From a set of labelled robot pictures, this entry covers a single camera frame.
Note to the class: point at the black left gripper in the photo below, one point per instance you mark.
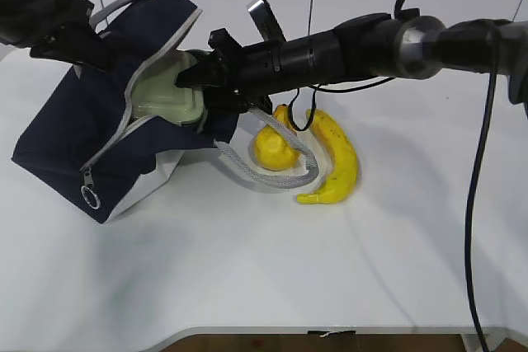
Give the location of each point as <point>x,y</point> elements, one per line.
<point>68,37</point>

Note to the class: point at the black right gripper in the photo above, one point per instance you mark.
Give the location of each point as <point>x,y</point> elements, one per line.
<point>252,70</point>

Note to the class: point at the green lid glass container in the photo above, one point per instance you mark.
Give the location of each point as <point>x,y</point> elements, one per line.
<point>155,92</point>

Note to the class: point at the yellow pear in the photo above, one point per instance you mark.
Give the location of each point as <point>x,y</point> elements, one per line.
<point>272,152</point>

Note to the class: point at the navy blue lunch bag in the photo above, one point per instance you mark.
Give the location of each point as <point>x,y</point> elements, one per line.
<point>84,142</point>

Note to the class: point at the yellow banana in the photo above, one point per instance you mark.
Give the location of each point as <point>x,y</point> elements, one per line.
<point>339,184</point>

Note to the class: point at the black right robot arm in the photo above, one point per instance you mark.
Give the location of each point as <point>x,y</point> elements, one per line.
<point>402,44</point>

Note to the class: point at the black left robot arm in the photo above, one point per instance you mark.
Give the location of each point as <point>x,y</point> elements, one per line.
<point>22,21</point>

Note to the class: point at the white table leg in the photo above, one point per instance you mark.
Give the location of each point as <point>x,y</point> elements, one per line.
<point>471,341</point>

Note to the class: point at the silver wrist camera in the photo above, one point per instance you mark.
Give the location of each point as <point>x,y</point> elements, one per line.
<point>265,20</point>

